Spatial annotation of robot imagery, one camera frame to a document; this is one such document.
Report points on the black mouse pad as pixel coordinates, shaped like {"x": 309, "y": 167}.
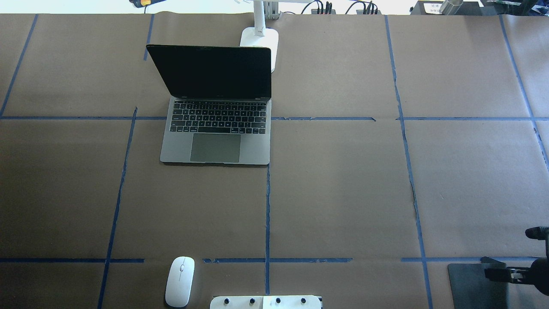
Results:
{"x": 472, "y": 290}

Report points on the steel cylinder weight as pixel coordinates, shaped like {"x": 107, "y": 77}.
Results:
{"x": 450, "y": 7}

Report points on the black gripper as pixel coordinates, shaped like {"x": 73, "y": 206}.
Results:
{"x": 541, "y": 272}

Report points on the white desk lamp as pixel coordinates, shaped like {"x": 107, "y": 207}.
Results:
{"x": 260, "y": 35}

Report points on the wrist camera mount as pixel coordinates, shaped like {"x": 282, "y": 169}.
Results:
{"x": 537, "y": 233}

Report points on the grey laptop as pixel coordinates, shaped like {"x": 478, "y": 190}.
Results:
{"x": 220, "y": 106}

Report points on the white computer mouse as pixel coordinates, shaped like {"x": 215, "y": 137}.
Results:
{"x": 179, "y": 282}

